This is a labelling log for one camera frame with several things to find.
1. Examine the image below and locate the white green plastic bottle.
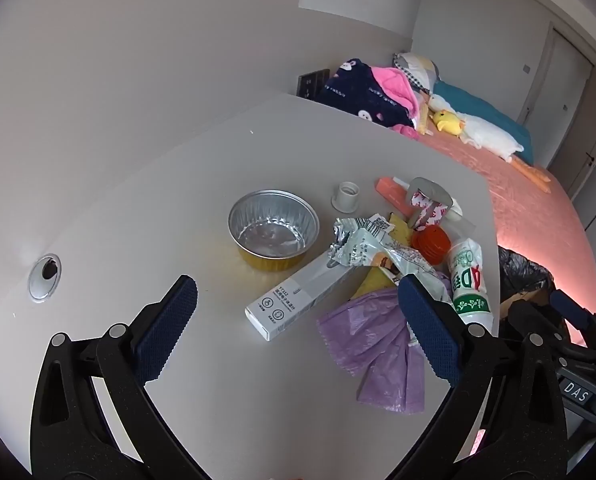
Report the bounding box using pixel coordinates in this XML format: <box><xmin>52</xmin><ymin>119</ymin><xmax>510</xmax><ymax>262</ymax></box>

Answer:
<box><xmin>445</xmin><ymin>237</ymin><xmax>495</xmax><ymax>333</ymax></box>

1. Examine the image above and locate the yellow duck plush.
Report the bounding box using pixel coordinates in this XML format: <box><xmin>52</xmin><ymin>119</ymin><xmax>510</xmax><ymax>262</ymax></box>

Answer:
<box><xmin>430</xmin><ymin>110</ymin><xmax>466</xmax><ymax>138</ymax></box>

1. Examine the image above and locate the navy printed blanket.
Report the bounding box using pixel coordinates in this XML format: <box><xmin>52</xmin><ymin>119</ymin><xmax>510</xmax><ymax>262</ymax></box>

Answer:
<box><xmin>319</xmin><ymin>58</ymin><xmax>416</xmax><ymax>128</ymax></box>

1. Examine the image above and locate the orange plastic cap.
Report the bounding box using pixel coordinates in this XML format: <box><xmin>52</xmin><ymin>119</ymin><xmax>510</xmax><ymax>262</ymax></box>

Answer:
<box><xmin>410</xmin><ymin>225</ymin><xmax>451</xmax><ymax>265</ymax></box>

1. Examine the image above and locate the round foil bowl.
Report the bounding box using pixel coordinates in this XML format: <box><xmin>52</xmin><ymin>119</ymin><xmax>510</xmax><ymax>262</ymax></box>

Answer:
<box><xmin>228</xmin><ymin>190</ymin><xmax>321</xmax><ymax>272</ymax></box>

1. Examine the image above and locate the small white plastic cup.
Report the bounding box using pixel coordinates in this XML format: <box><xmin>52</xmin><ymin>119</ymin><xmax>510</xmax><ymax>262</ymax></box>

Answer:
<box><xmin>331</xmin><ymin>181</ymin><xmax>361</xmax><ymax>211</ymax></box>

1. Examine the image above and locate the long yellow patterned pillow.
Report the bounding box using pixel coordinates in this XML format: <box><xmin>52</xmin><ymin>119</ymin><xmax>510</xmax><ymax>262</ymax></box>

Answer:
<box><xmin>414</xmin><ymin>97</ymin><xmax>431</xmax><ymax>136</ymax></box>

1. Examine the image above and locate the grey red patterned sock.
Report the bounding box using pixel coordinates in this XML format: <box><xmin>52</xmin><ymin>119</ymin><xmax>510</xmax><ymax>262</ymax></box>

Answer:
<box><xmin>405</xmin><ymin>176</ymin><xmax>454</xmax><ymax>231</ymax></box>

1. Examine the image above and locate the silver wrapper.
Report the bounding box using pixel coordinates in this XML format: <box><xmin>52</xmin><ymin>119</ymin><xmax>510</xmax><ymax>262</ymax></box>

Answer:
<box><xmin>328</xmin><ymin>212</ymin><xmax>451</xmax><ymax>311</ymax></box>

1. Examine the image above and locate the yellow snack packet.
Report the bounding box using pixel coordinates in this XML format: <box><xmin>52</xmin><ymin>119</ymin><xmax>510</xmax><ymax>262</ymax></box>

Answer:
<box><xmin>352</xmin><ymin>212</ymin><xmax>415</xmax><ymax>302</ymax></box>

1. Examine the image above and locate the patchwork pillow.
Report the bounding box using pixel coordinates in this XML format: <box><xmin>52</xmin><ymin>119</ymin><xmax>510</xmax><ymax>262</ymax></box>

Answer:
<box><xmin>392</xmin><ymin>51</ymin><xmax>441</xmax><ymax>93</ymax></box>

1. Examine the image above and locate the bed with pink sheet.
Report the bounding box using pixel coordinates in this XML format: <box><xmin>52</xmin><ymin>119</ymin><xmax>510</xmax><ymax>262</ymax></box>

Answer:
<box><xmin>418</xmin><ymin>125</ymin><xmax>596</xmax><ymax>346</ymax></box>

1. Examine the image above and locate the round silver cable grommet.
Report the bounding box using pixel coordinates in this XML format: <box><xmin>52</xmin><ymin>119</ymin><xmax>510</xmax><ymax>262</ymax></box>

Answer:
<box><xmin>28</xmin><ymin>254</ymin><xmax>62</xmax><ymax>302</ymax></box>

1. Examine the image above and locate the beige door with black handle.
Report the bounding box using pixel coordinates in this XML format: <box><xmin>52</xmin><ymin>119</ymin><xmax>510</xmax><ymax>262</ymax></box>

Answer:
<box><xmin>545</xmin><ymin>60</ymin><xmax>596</xmax><ymax>196</ymax></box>

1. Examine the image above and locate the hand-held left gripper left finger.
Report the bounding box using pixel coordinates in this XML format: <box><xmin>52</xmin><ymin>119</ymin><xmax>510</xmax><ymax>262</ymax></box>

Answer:
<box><xmin>30</xmin><ymin>275</ymin><xmax>213</xmax><ymax>480</ymax></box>

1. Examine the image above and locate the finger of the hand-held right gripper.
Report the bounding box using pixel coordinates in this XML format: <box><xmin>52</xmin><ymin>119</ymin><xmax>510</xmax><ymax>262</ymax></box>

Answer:
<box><xmin>500</xmin><ymin>297</ymin><xmax>566</xmax><ymax>361</ymax></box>
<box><xmin>549</xmin><ymin>289</ymin><xmax>596</xmax><ymax>356</ymax></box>

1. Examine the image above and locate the black wall socket panel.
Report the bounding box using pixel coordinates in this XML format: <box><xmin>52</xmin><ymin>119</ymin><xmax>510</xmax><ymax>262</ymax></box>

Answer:
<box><xmin>298</xmin><ymin>69</ymin><xmax>331</xmax><ymax>101</ymax></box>

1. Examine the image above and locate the cardboard bin with black bag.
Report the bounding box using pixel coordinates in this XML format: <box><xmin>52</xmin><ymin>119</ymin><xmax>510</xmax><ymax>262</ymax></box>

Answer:
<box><xmin>498</xmin><ymin>245</ymin><xmax>559</xmax><ymax>331</ymax></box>

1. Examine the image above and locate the long white cardboard box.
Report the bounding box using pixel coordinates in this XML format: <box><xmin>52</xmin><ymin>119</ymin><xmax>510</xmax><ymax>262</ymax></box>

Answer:
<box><xmin>244</xmin><ymin>252</ymin><xmax>363</xmax><ymax>342</ymax></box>

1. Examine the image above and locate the pink fleece blanket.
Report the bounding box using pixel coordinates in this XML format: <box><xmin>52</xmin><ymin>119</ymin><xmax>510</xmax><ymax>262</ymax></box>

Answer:
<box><xmin>370</xmin><ymin>66</ymin><xmax>431</xmax><ymax>136</ymax></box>

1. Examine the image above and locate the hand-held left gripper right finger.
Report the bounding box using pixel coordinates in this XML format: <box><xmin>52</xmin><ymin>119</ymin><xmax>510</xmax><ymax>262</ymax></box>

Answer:
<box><xmin>388</xmin><ymin>274</ymin><xmax>569</xmax><ymax>480</ymax></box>

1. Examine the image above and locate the purple plastic bag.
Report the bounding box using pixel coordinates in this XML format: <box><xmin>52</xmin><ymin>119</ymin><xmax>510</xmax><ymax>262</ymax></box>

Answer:
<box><xmin>317</xmin><ymin>287</ymin><xmax>426</xmax><ymax>415</ymax></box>

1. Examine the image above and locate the teal pillow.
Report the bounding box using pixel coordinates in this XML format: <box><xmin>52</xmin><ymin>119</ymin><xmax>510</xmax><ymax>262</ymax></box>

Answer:
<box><xmin>433</xmin><ymin>81</ymin><xmax>535</xmax><ymax>165</ymax></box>

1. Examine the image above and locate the white goose plush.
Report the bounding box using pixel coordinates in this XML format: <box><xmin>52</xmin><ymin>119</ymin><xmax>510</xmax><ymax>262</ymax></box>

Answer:
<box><xmin>427</xmin><ymin>92</ymin><xmax>554</xmax><ymax>193</ymax></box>

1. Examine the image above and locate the pink packet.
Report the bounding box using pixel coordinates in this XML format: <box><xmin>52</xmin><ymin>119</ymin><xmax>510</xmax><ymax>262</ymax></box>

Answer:
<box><xmin>376</xmin><ymin>176</ymin><xmax>419</xmax><ymax>216</ymax></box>

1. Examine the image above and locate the white plastic figure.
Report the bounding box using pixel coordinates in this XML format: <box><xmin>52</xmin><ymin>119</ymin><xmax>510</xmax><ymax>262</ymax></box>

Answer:
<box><xmin>445</xmin><ymin>197</ymin><xmax>476</xmax><ymax>233</ymax></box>

